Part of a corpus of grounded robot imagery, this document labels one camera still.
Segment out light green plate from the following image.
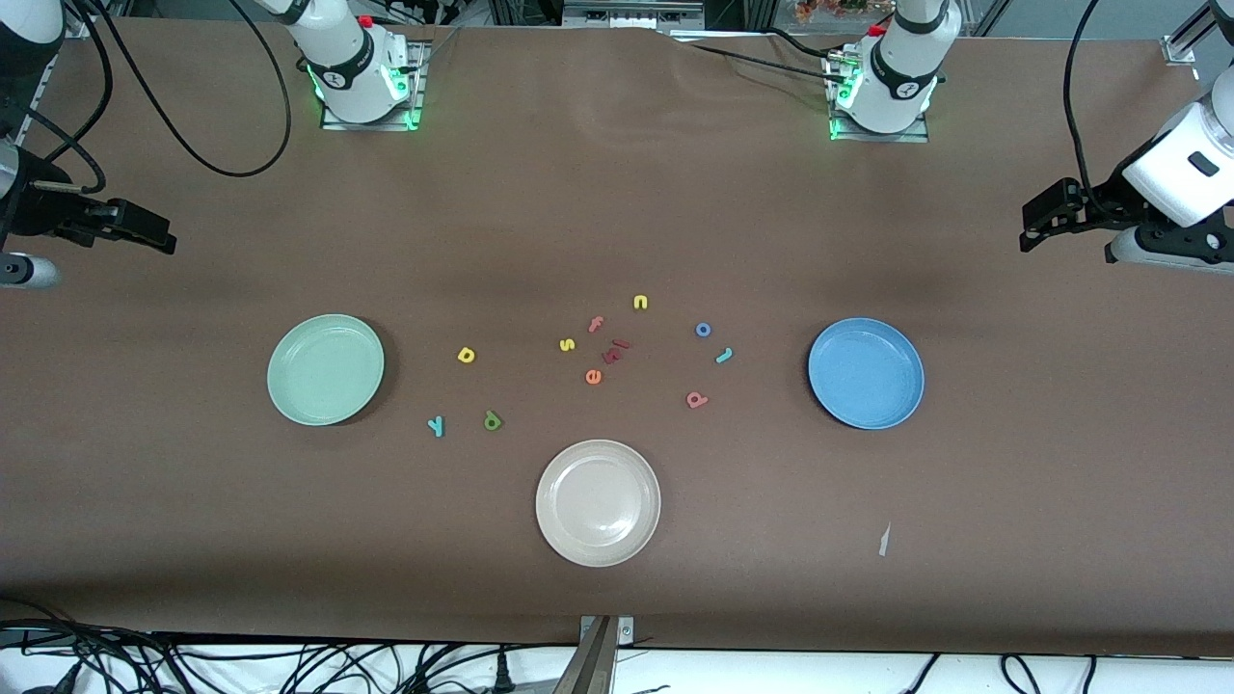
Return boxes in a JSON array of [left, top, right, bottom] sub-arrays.
[[267, 314, 386, 427]]

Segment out blue plate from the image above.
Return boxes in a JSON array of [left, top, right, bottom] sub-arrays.
[[808, 318, 926, 430]]

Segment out orange dried flowers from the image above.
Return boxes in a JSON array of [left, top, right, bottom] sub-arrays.
[[794, 0, 869, 24]]

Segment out brown table cover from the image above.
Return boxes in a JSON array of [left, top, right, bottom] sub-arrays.
[[0, 17, 1234, 658]]

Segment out grey metal device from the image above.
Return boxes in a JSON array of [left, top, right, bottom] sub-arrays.
[[562, 0, 707, 26]]

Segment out beige plate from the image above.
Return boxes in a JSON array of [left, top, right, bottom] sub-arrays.
[[535, 440, 662, 568]]

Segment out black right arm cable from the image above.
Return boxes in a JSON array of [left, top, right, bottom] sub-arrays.
[[24, 0, 292, 194]]

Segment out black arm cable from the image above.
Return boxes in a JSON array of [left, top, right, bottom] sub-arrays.
[[24, 0, 292, 194], [1062, 0, 1112, 194]]

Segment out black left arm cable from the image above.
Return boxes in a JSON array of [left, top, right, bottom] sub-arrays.
[[1062, 0, 1112, 194]]

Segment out perforated aluminium side rail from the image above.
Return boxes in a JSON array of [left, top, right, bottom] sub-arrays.
[[27, 53, 70, 124]]

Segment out aluminium corner rail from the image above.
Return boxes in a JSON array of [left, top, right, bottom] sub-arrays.
[[1162, 0, 1234, 67]]

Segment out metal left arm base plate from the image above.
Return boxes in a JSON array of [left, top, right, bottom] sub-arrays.
[[827, 53, 932, 145]]

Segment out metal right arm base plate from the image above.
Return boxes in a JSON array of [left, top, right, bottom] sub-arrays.
[[321, 43, 426, 132]]

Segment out black cable on table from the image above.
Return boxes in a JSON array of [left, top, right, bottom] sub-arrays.
[[670, 29, 851, 88]]

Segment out aluminium frame structure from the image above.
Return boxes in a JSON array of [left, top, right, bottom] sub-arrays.
[[487, 0, 784, 32]]

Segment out metal table clamp bracket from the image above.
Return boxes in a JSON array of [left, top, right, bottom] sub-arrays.
[[577, 615, 635, 694]]

